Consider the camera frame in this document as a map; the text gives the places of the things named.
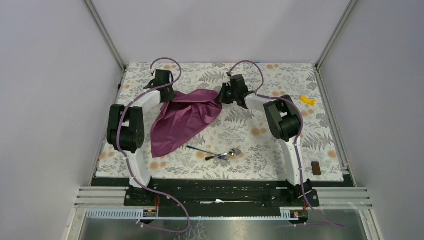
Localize floral patterned tablecloth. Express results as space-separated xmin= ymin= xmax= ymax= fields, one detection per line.
xmin=95 ymin=61 xmax=344 ymax=182

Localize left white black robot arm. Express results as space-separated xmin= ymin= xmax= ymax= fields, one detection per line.
xmin=106 ymin=69 xmax=176 ymax=206

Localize dark brown block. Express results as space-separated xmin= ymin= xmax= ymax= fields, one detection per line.
xmin=311 ymin=161 xmax=322 ymax=176

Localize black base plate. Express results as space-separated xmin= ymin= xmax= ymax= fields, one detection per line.
xmin=124 ymin=178 xmax=320 ymax=213

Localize purple cloth napkin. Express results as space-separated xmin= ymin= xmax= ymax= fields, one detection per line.
xmin=150 ymin=89 xmax=223 ymax=158

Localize aluminium frame post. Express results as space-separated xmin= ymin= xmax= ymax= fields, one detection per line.
xmin=82 ymin=0 xmax=127 ymax=71
xmin=315 ymin=0 xmax=359 ymax=71

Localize yellow plastic piece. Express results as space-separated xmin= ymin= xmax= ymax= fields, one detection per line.
xmin=299 ymin=95 xmax=317 ymax=106

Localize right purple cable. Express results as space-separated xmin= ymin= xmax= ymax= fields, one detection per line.
xmin=227 ymin=60 xmax=347 ymax=230

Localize right aluminium frame post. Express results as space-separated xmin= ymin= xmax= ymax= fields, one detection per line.
xmin=315 ymin=0 xmax=359 ymax=71

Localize left aluminium frame post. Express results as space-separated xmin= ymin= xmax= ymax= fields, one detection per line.
xmin=82 ymin=0 xmax=127 ymax=71

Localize iridescent spoon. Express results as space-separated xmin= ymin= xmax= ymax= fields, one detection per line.
xmin=205 ymin=148 xmax=242 ymax=161

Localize slotted cable duct rail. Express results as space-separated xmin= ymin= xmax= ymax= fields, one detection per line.
xmin=86 ymin=205 xmax=308 ymax=222

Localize iridescent fork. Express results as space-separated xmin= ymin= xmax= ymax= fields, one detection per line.
xmin=186 ymin=145 xmax=229 ymax=161

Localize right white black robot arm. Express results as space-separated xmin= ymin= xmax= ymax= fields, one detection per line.
xmin=215 ymin=74 xmax=312 ymax=206

